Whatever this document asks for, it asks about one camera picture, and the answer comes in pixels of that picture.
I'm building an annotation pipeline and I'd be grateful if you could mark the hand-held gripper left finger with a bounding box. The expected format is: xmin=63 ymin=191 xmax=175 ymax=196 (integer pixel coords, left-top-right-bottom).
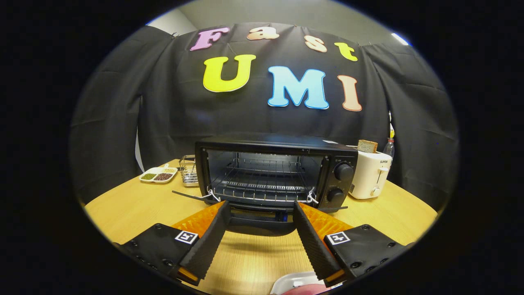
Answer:
xmin=115 ymin=200 xmax=232 ymax=287

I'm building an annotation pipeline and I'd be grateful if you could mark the pink ham slice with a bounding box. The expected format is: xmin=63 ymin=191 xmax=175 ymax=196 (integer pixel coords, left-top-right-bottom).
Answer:
xmin=282 ymin=284 xmax=333 ymax=295

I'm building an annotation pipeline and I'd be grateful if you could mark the clear utensil holder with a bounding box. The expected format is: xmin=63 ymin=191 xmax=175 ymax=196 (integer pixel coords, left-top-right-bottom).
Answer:
xmin=179 ymin=155 xmax=199 ymax=187

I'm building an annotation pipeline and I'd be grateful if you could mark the white divided bean dish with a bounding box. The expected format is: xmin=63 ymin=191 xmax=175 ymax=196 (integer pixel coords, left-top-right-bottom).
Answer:
xmin=139 ymin=166 xmax=178 ymax=184

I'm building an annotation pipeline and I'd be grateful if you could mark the black backdrop cloth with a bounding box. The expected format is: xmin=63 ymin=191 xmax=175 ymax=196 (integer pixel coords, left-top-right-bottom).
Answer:
xmin=70 ymin=23 xmax=459 ymax=209

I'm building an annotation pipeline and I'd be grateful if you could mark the white square plate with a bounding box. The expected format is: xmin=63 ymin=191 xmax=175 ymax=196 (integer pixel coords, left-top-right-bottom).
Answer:
xmin=270 ymin=271 xmax=344 ymax=295

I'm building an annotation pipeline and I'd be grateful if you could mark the black toaster oven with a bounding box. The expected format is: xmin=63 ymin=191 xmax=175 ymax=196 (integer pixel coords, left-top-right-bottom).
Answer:
xmin=172 ymin=133 xmax=359 ymax=237

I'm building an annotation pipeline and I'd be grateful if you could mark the white pop-up toaster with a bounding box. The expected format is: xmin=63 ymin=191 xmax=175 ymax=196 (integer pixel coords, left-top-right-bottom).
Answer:
xmin=348 ymin=147 xmax=393 ymax=200

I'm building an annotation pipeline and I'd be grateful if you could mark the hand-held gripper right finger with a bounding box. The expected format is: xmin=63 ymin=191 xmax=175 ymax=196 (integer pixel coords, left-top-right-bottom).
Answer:
xmin=292 ymin=201 xmax=411 ymax=288

